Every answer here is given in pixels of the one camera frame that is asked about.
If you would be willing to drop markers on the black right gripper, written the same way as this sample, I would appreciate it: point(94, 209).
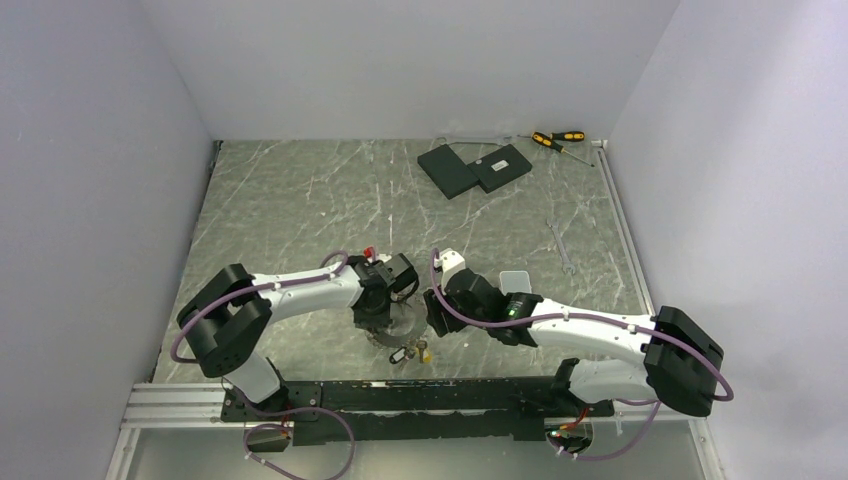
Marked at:
point(435, 316)

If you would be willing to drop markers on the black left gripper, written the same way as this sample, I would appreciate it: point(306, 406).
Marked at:
point(373, 321)

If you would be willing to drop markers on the black key tag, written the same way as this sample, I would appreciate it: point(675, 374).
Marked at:
point(398, 356)

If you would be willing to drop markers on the round metal key organizer disc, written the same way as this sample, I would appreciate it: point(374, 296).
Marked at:
point(407, 325)

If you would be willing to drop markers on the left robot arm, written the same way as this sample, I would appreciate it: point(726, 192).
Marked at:
point(220, 327)

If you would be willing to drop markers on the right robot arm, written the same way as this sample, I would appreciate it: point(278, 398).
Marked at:
point(666, 357)

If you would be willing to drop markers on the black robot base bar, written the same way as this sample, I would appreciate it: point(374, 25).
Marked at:
point(521, 408)

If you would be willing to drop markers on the clear plastic case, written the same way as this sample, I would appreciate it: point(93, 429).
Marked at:
point(515, 281)

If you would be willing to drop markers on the silver wrench on table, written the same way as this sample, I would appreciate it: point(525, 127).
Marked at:
point(567, 265)

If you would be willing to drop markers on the large black flat box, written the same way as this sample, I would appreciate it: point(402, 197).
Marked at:
point(451, 175)

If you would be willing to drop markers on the small black flat box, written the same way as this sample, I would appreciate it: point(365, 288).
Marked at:
point(499, 168)

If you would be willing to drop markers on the yellow black screwdriver front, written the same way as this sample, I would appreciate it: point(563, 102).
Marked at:
point(561, 147)

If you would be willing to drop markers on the yellow black screwdriver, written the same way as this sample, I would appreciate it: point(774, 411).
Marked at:
point(561, 147)
point(568, 136)

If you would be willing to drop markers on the yellow black screwdriver rear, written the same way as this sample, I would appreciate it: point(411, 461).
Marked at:
point(568, 136)

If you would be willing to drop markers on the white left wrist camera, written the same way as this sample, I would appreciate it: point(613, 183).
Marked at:
point(373, 256)

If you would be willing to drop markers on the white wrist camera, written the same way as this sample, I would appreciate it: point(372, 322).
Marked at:
point(444, 266)
point(373, 256)

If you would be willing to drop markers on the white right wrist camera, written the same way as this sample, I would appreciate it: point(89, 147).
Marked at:
point(444, 266)

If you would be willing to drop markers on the long silver wrench at wall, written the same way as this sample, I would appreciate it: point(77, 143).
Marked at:
point(480, 140)

